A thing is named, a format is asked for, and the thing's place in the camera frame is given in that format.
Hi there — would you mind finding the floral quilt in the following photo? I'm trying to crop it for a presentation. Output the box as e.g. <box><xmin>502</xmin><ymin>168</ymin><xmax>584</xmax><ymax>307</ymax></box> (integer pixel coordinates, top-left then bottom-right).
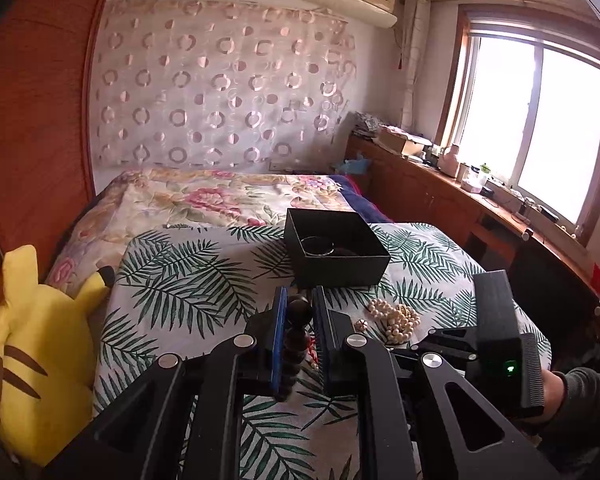
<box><xmin>45</xmin><ymin>167</ymin><xmax>361</xmax><ymax>291</ymax></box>

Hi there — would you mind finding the person's right forearm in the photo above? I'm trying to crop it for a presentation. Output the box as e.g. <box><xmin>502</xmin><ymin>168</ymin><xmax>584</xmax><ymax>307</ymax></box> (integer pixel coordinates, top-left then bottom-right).
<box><xmin>530</xmin><ymin>365</ymin><xmax>600</xmax><ymax>480</ymax></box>

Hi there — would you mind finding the blue plastic bag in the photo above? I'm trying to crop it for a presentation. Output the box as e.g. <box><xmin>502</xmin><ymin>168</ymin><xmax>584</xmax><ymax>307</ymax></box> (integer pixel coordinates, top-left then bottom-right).
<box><xmin>330</xmin><ymin>155</ymin><xmax>371</xmax><ymax>177</ymax></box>

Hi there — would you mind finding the yellow plush toy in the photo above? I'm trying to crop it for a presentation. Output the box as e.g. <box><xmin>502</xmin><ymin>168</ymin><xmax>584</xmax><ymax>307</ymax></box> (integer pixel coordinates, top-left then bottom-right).
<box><xmin>0</xmin><ymin>245</ymin><xmax>116</xmax><ymax>468</ymax></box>

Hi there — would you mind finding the person's right hand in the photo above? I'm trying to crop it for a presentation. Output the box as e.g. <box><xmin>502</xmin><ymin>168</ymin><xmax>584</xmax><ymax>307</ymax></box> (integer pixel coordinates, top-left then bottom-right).
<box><xmin>522</xmin><ymin>370</ymin><xmax>568</xmax><ymax>428</ymax></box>

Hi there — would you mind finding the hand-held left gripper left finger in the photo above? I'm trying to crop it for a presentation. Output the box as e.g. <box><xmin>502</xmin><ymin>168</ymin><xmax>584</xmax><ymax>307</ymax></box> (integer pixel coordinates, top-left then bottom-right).
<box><xmin>42</xmin><ymin>287</ymin><xmax>293</xmax><ymax>480</ymax></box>

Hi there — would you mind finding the dark wooden bead bracelet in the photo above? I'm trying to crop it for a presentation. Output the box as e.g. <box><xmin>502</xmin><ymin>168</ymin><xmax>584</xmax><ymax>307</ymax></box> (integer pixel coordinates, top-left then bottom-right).
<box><xmin>280</xmin><ymin>295</ymin><xmax>313</xmax><ymax>402</ymax></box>

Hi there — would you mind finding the green leaf print cloth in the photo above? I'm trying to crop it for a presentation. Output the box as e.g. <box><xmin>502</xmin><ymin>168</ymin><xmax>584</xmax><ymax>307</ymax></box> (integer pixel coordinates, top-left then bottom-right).
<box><xmin>92</xmin><ymin>222</ymin><xmax>553</xmax><ymax>480</ymax></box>

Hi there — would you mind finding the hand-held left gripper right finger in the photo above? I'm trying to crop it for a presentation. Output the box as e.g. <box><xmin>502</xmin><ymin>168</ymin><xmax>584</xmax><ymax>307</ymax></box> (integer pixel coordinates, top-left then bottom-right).
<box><xmin>312</xmin><ymin>285</ymin><xmax>561</xmax><ymax>480</ymax></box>

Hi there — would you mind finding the white pearl bracelet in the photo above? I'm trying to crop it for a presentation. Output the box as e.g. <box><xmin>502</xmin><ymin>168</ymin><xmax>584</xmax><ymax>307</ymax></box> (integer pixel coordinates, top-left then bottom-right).
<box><xmin>367</xmin><ymin>297</ymin><xmax>423</xmax><ymax>346</ymax></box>

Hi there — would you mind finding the patterned window curtain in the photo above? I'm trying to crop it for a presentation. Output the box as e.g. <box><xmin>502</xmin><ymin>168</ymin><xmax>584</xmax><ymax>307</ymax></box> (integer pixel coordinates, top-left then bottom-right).
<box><xmin>397</xmin><ymin>0</ymin><xmax>433</xmax><ymax>131</ymax></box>

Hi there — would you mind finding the open cardboard box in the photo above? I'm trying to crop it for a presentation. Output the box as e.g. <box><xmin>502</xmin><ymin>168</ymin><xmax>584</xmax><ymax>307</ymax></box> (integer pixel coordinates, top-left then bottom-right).
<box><xmin>377</xmin><ymin>127</ymin><xmax>426</xmax><ymax>158</ymax></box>

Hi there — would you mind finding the circle pattern wall curtain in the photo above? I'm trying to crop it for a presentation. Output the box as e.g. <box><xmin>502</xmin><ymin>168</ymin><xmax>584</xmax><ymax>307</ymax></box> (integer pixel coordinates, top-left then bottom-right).
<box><xmin>90</xmin><ymin>0</ymin><xmax>358</xmax><ymax>171</ymax></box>

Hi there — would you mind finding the pile of patterned cloth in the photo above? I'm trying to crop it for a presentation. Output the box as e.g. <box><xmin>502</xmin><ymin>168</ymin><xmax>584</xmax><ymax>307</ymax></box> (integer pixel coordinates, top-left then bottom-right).
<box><xmin>350</xmin><ymin>111</ymin><xmax>386</xmax><ymax>136</ymax></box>

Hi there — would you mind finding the dark blue blanket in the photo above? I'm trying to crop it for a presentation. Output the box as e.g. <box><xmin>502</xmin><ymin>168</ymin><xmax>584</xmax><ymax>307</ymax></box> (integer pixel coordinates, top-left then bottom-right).
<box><xmin>330</xmin><ymin>175</ymin><xmax>396</xmax><ymax>224</ymax></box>

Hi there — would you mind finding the pink kettle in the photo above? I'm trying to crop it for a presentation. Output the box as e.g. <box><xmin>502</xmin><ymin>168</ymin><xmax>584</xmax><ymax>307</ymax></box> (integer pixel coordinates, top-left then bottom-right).
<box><xmin>437</xmin><ymin>144</ymin><xmax>463</xmax><ymax>176</ymax></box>

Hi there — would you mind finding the long wooden cabinet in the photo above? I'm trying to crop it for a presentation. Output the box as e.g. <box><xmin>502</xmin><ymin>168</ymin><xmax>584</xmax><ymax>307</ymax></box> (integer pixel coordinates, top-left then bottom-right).
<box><xmin>345</xmin><ymin>132</ymin><xmax>600</xmax><ymax>331</ymax></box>

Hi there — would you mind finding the black cardboard box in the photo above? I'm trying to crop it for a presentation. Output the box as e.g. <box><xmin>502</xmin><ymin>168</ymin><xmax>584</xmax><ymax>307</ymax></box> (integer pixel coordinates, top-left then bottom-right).
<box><xmin>283</xmin><ymin>207</ymin><xmax>392</xmax><ymax>289</ymax></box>

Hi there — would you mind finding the dark bangle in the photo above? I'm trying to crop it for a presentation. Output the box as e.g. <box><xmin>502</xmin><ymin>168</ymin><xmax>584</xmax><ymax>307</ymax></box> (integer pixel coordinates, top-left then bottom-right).
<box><xmin>300</xmin><ymin>235</ymin><xmax>337</xmax><ymax>259</ymax></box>

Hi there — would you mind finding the brown wooden wardrobe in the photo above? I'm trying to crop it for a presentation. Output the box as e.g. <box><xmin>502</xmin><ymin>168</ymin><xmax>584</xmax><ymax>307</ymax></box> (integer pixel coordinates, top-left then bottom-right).
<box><xmin>0</xmin><ymin>0</ymin><xmax>123</xmax><ymax>321</ymax></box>

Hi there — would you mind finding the window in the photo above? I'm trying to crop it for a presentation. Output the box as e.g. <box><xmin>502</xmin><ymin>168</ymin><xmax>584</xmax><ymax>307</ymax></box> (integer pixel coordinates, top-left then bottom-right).
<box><xmin>437</xmin><ymin>5</ymin><xmax>600</xmax><ymax>251</ymax></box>

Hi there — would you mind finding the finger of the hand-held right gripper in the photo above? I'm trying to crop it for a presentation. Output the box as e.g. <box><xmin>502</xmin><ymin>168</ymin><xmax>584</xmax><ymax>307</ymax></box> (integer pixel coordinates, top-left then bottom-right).
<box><xmin>407</xmin><ymin>327</ymin><xmax>481</xmax><ymax>368</ymax></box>

